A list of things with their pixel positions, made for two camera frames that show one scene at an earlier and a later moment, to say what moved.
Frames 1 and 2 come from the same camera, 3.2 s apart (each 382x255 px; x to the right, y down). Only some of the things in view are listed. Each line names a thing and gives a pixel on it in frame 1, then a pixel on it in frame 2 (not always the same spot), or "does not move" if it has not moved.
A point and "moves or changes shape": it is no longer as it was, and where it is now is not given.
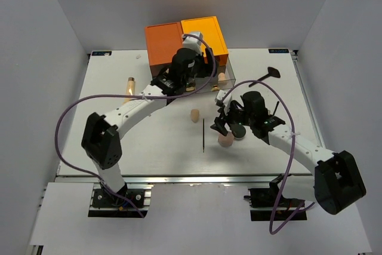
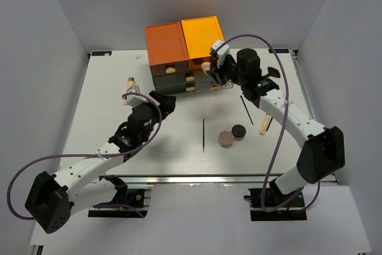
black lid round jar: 239,132 does not move
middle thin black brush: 203,135 does not move
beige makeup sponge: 194,115 moves or changes shape
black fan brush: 272,71 does not move
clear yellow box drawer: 225,79 does not move
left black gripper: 206,69 to 168,103
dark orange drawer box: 163,41 does not move
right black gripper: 224,117 to 227,60
